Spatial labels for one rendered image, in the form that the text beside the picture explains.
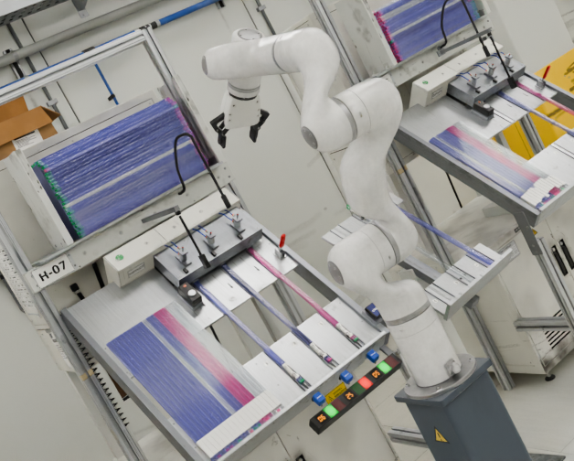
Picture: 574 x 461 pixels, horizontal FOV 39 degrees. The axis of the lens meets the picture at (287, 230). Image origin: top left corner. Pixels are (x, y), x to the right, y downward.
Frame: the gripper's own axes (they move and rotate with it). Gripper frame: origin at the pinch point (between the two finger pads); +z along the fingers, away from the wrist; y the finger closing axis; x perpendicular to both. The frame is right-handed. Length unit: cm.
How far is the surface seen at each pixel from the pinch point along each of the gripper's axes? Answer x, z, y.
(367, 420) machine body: 40, 96, -40
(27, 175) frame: -37, 29, 49
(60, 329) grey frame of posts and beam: -9, 67, 49
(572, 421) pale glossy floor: 67, 99, -110
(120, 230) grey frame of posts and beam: -26, 48, 24
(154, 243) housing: -18, 49, 16
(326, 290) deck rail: 16, 54, -29
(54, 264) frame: -20, 51, 47
